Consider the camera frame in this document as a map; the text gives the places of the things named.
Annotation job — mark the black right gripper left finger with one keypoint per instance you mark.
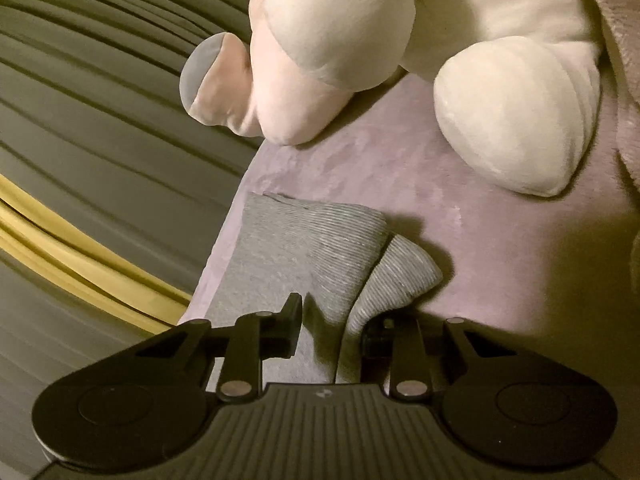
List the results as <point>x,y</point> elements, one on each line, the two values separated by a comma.
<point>254,338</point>

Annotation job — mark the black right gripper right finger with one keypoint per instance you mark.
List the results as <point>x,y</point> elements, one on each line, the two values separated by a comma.
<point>392,356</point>

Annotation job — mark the grey sweatpants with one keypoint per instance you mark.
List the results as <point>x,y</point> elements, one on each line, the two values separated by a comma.
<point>344,262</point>

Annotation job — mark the lilac fleece bed blanket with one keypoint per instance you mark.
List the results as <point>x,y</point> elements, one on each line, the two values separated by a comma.
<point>557,276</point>

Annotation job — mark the yellow curtain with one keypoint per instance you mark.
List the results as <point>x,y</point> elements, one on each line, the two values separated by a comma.
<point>66,257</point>

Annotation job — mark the grey-green curtain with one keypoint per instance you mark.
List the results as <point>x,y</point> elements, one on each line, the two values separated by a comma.
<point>93,128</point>

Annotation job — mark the white pink plush toy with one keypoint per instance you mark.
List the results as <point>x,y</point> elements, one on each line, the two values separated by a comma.
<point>516,82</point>

